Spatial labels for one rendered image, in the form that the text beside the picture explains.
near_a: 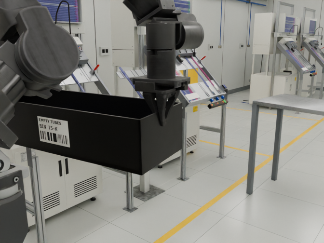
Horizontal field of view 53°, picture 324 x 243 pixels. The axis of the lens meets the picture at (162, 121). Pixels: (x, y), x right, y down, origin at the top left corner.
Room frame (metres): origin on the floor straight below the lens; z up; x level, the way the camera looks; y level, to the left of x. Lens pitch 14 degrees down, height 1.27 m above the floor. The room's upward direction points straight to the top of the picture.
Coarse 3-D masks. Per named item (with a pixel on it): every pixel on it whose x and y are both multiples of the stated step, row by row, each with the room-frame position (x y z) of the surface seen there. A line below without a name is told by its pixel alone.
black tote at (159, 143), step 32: (32, 96) 0.98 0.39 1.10; (64, 96) 0.91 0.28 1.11; (96, 96) 0.85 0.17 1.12; (32, 128) 0.74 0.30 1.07; (64, 128) 0.68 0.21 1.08; (96, 128) 0.63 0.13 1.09; (128, 128) 0.59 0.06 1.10; (160, 128) 0.64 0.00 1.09; (96, 160) 0.64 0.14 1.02; (128, 160) 0.60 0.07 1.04; (160, 160) 0.64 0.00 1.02
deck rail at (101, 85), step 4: (88, 64) 2.45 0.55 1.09; (92, 68) 2.43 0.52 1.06; (96, 72) 2.43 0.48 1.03; (96, 76) 2.40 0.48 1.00; (100, 80) 2.38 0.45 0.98; (96, 84) 2.40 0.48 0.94; (100, 84) 2.38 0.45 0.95; (104, 84) 2.37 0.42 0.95; (100, 88) 2.38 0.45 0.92; (104, 88) 2.35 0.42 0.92; (104, 92) 2.35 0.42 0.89; (108, 92) 2.33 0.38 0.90
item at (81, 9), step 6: (78, 0) 2.52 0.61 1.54; (78, 6) 2.52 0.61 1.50; (78, 12) 2.52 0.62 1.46; (84, 18) 2.51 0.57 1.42; (30, 150) 1.65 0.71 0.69; (30, 156) 1.66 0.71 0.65; (30, 162) 1.66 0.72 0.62; (108, 168) 2.37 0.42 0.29; (30, 204) 1.75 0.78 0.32; (30, 210) 1.72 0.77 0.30; (126, 210) 2.23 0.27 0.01; (132, 210) 2.23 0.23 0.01
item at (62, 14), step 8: (40, 0) 2.25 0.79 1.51; (48, 0) 2.30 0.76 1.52; (56, 0) 2.35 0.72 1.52; (72, 0) 2.45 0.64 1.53; (48, 8) 2.29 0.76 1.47; (56, 8) 2.34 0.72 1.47; (64, 8) 2.39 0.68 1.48; (72, 8) 2.45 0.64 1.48; (64, 16) 2.39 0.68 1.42; (72, 16) 2.44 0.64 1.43
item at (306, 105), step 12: (276, 96) 2.70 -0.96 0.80; (288, 96) 2.70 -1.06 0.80; (252, 108) 2.52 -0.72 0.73; (288, 108) 2.31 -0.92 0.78; (300, 108) 2.24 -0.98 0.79; (312, 108) 2.21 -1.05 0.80; (252, 120) 2.52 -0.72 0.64; (276, 120) 2.80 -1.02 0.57; (252, 132) 2.51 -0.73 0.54; (276, 132) 2.79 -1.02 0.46; (252, 144) 2.51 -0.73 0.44; (276, 144) 2.79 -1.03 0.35; (252, 156) 2.50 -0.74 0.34; (276, 156) 2.78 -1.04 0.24; (252, 168) 2.50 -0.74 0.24; (276, 168) 2.78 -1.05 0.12; (252, 180) 2.51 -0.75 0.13; (252, 192) 2.52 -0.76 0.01
